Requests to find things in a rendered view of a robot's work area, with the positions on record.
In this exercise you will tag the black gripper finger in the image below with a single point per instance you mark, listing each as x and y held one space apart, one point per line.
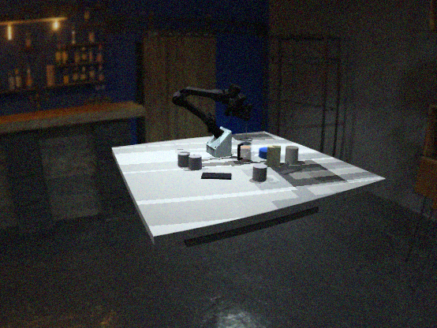
245 112
238 113

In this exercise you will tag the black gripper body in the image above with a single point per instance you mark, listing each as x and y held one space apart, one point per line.
231 107

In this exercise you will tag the blue cylinder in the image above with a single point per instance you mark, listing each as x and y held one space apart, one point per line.
263 152

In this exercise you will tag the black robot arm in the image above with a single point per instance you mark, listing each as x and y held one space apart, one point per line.
179 98

